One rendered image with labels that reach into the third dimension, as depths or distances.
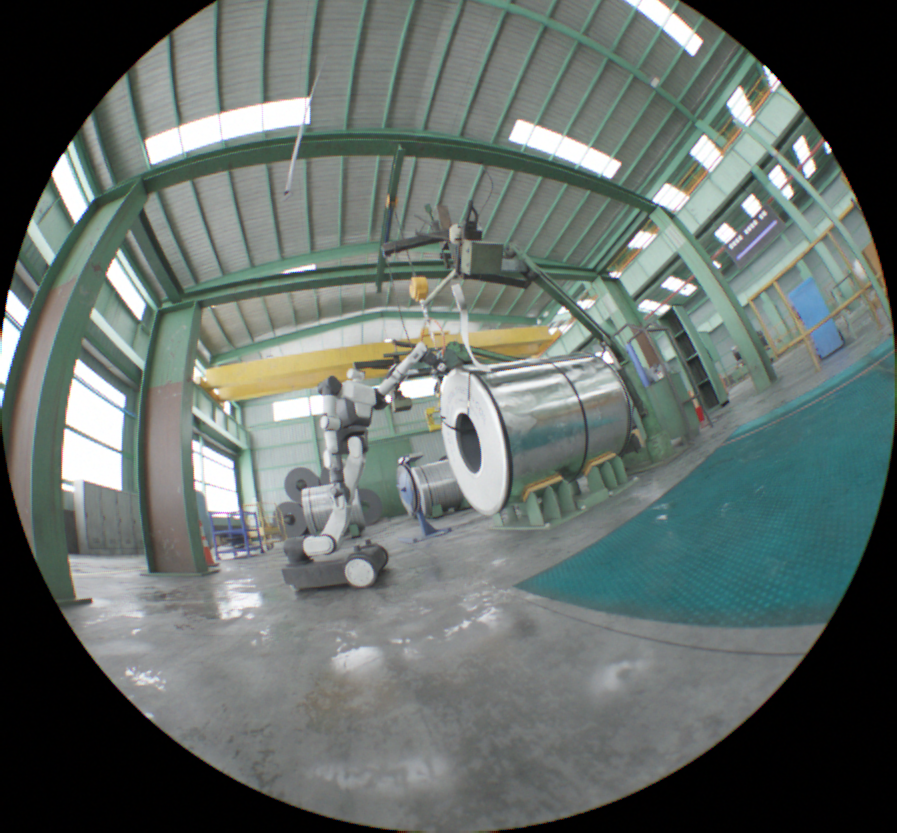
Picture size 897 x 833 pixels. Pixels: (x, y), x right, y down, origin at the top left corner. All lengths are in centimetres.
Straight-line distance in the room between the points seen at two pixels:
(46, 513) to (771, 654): 284
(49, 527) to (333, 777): 221
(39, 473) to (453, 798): 244
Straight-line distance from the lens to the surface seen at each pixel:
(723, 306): 576
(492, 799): 49
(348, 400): 208
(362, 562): 183
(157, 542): 447
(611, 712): 55
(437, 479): 720
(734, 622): 66
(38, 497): 249
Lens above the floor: 40
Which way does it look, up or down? 20 degrees up
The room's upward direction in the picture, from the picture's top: 17 degrees counter-clockwise
